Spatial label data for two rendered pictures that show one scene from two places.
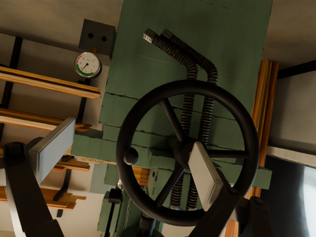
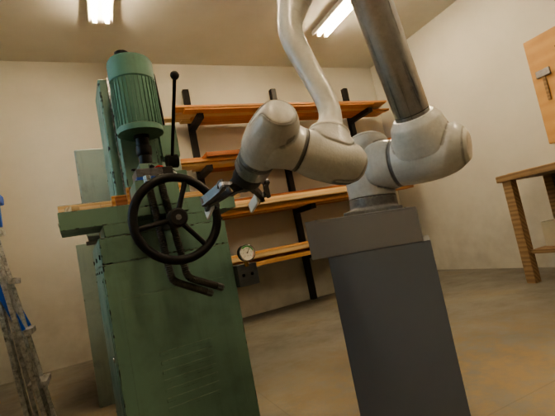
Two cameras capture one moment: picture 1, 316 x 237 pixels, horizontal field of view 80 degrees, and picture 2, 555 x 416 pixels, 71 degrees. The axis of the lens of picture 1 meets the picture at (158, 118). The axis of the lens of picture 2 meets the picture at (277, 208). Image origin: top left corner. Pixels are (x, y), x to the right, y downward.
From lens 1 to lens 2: 0.94 m
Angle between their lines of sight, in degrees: 35
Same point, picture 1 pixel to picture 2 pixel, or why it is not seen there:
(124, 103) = not seen: hidden behind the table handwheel
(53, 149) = (254, 202)
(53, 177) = (211, 139)
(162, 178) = (175, 196)
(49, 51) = (278, 298)
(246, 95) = (115, 288)
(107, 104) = (223, 234)
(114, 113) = not seen: hidden behind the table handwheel
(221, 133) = (125, 246)
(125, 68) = (221, 264)
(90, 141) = (224, 205)
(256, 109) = not seen: outside the picture
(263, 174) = (68, 224)
